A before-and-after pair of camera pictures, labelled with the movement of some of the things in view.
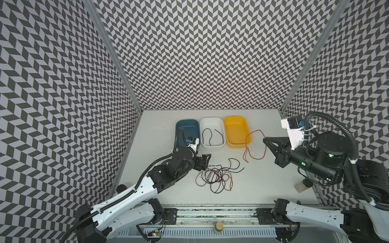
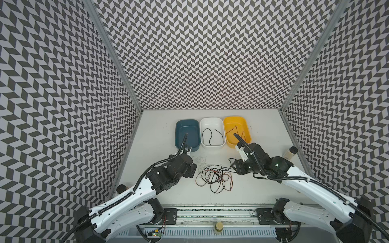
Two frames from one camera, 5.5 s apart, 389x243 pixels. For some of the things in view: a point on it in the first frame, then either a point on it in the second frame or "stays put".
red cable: [245, 146] to [235, 126]
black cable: [223, 141] stays put
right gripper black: [285, 154] to [240, 165]
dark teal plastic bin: [184, 129] stays put
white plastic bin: [212, 132] stays put
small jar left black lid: [120, 188] stays put
